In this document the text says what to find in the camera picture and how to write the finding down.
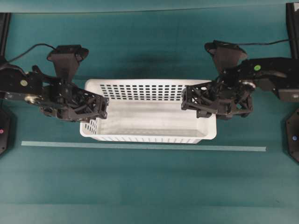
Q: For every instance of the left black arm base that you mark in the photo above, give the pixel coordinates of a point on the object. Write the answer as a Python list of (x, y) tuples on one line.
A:
[(8, 123)]

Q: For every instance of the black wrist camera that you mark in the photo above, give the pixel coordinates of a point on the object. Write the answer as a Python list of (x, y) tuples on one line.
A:
[(66, 60), (225, 55)]

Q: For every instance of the left black vertical rail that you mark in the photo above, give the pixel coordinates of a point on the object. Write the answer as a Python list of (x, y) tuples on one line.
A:
[(4, 28)]

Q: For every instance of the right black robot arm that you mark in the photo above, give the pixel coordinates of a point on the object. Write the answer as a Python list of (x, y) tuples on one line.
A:
[(279, 75)]

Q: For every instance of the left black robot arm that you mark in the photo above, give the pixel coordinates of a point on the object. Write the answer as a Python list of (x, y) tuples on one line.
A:
[(17, 85)]

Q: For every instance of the light green tape strip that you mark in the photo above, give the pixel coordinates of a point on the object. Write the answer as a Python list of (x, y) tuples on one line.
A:
[(142, 146)]

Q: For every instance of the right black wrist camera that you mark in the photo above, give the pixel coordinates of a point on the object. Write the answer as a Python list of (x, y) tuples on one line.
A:
[(225, 55)]

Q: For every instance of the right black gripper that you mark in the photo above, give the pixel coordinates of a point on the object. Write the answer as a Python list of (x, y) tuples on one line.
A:
[(231, 100)]

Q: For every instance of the right black vertical rail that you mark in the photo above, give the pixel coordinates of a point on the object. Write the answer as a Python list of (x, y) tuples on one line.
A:
[(292, 24)]

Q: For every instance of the black vertical rail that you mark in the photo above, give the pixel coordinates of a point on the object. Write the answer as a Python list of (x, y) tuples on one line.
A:
[(4, 28), (292, 24)]

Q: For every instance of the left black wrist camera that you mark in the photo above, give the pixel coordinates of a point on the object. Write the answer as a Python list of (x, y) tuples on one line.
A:
[(66, 60)]

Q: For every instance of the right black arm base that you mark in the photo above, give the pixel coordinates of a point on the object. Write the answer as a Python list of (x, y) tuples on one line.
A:
[(290, 133)]

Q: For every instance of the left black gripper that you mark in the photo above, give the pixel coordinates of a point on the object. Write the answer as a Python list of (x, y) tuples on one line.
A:
[(64, 100)]

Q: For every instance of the white plastic lattice basket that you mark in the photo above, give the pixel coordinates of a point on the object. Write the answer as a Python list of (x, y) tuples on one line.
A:
[(147, 110)]

